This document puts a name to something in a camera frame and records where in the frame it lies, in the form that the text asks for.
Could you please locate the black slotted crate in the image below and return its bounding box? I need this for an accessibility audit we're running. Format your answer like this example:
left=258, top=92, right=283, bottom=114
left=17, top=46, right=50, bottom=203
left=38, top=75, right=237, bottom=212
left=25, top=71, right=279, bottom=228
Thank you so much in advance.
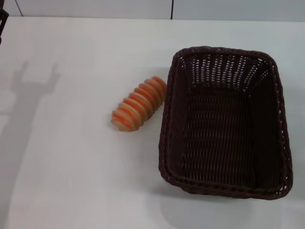
left=0, top=0, right=10, bottom=46

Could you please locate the dark brown woven basket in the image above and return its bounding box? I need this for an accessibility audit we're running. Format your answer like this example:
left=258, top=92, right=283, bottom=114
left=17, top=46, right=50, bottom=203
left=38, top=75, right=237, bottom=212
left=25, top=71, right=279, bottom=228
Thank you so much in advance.
left=158, top=47, right=294, bottom=200

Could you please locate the orange ridged bread loaf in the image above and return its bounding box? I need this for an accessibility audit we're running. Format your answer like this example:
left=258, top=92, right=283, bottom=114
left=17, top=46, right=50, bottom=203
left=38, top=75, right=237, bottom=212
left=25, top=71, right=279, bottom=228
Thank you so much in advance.
left=110, top=75, right=167, bottom=133

